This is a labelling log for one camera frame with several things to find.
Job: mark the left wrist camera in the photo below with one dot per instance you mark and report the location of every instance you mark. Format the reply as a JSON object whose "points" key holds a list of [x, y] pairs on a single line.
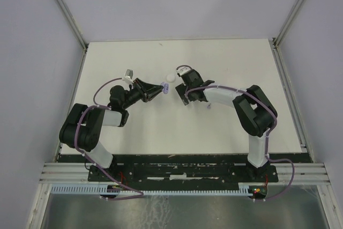
{"points": [[128, 76]]}

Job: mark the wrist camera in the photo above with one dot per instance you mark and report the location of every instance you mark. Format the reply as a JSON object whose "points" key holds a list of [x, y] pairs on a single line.
{"points": [[128, 76], [182, 69]]}

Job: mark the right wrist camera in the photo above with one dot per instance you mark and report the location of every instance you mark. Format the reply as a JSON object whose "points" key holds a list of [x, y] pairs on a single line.
{"points": [[182, 69]]}

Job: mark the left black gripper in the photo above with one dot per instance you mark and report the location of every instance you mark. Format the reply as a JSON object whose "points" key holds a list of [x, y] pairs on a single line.
{"points": [[141, 86]]}

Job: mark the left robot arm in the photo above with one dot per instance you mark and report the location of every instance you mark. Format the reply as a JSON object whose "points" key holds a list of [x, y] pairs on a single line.
{"points": [[82, 127]]}

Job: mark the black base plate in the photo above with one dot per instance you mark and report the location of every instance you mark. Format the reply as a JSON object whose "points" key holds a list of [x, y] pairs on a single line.
{"points": [[185, 159]]}

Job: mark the right aluminium frame post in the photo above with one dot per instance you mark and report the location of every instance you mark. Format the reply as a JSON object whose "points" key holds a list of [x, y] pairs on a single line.
{"points": [[294, 12]]}

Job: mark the white round charging case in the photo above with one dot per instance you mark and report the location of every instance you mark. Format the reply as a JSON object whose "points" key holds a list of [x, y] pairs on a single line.
{"points": [[170, 78]]}

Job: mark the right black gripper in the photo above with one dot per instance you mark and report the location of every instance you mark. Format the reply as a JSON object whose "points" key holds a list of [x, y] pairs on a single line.
{"points": [[181, 89]]}

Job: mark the aluminium frame post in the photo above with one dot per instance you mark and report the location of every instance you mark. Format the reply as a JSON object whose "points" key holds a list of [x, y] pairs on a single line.
{"points": [[71, 23], [294, 12]]}

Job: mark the left aluminium frame post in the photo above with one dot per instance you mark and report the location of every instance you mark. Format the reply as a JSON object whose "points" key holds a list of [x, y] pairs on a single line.
{"points": [[71, 23]]}

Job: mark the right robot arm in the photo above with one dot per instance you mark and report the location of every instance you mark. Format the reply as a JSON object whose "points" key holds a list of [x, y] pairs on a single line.
{"points": [[256, 114]]}

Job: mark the purple round charging case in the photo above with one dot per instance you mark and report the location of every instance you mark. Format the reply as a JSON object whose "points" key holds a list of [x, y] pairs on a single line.
{"points": [[165, 87]]}

